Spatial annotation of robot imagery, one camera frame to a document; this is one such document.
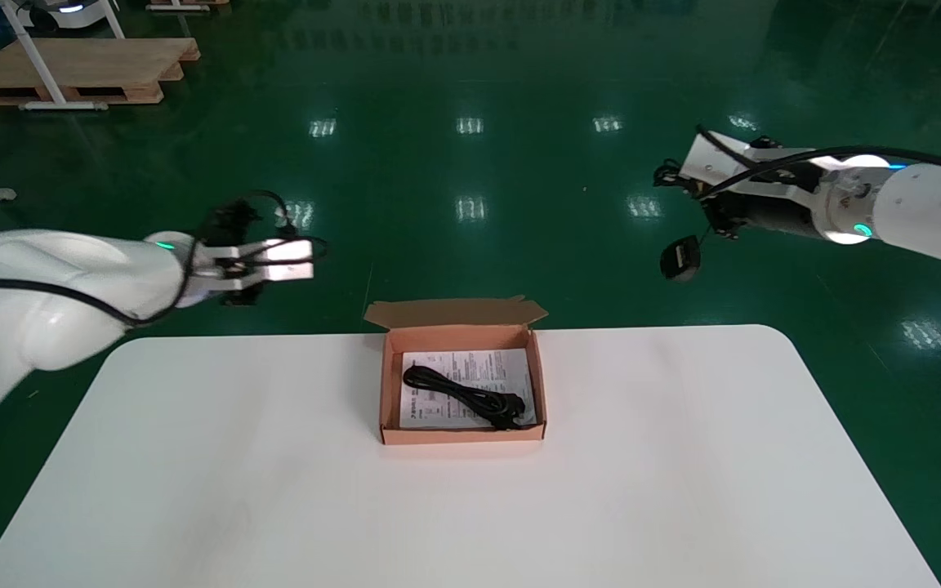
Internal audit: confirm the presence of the black cloth-covered right gripper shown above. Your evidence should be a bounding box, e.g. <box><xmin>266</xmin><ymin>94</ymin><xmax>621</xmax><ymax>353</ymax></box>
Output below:
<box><xmin>653</xmin><ymin>158</ymin><xmax>835</xmax><ymax>242</ymax></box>

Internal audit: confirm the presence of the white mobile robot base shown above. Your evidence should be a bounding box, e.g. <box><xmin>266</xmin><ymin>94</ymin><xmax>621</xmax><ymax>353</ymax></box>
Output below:
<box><xmin>17</xmin><ymin>0</ymin><xmax>116</xmax><ymax>32</ymax></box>

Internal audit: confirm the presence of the open brown cardboard box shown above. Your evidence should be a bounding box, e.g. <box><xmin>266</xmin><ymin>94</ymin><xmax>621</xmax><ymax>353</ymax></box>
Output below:
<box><xmin>363</xmin><ymin>295</ymin><xmax>551</xmax><ymax>446</ymax></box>

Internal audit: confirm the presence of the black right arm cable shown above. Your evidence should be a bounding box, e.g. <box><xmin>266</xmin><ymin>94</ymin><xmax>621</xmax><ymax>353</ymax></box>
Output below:
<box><xmin>696</xmin><ymin>124</ymin><xmax>941</xmax><ymax>201</ymax></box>

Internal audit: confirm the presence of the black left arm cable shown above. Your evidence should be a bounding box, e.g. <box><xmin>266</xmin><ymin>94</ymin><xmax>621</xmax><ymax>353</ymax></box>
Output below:
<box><xmin>0</xmin><ymin>189</ymin><xmax>330</xmax><ymax>329</ymax></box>

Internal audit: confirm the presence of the black cloth-covered left gripper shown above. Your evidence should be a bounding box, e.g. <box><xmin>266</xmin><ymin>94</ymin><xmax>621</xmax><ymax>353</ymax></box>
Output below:
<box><xmin>191</xmin><ymin>198</ymin><xmax>265</xmax><ymax>309</ymax></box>

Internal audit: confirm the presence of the white metal table frame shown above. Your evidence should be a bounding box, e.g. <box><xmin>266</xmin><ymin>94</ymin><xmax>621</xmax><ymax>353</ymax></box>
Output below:
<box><xmin>0</xmin><ymin>0</ymin><xmax>127</xmax><ymax>111</ymax></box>

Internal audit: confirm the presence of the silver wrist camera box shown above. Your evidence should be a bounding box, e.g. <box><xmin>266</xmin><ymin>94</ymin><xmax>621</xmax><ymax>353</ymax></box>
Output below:
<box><xmin>677</xmin><ymin>132</ymin><xmax>827</xmax><ymax>198</ymax></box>
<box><xmin>256</xmin><ymin>238</ymin><xmax>315</xmax><ymax>284</ymax></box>

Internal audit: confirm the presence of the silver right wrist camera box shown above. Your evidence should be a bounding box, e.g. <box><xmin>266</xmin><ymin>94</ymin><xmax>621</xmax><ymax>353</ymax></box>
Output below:
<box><xmin>677</xmin><ymin>132</ymin><xmax>827</xmax><ymax>198</ymax></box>

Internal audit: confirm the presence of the thin black cable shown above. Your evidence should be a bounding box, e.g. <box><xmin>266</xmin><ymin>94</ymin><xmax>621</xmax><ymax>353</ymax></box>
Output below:
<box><xmin>659</xmin><ymin>225</ymin><xmax>716</xmax><ymax>283</ymax></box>

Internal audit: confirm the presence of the black power cord with plug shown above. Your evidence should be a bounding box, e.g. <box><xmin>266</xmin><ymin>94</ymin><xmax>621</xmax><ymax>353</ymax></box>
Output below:
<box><xmin>402</xmin><ymin>364</ymin><xmax>528</xmax><ymax>432</ymax></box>

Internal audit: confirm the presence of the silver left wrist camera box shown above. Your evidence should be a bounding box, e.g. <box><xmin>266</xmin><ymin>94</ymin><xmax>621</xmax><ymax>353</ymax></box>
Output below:
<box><xmin>256</xmin><ymin>238</ymin><xmax>315</xmax><ymax>284</ymax></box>

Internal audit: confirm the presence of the white printed instruction sheet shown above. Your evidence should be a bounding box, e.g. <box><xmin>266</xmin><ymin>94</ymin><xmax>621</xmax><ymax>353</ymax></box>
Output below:
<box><xmin>399</xmin><ymin>349</ymin><xmax>538</xmax><ymax>430</ymax></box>

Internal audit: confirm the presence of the large wooden pallet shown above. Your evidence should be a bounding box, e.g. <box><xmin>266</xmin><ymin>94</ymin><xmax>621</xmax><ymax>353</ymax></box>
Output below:
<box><xmin>0</xmin><ymin>37</ymin><xmax>202</xmax><ymax>105</ymax></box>

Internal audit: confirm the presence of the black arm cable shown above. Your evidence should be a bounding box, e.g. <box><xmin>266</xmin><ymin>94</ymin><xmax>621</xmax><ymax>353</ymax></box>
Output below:
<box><xmin>0</xmin><ymin>189</ymin><xmax>330</xmax><ymax>329</ymax></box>
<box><xmin>696</xmin><ymin>124</ymin><xmax>941</xmax><ymax>201</ymax></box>

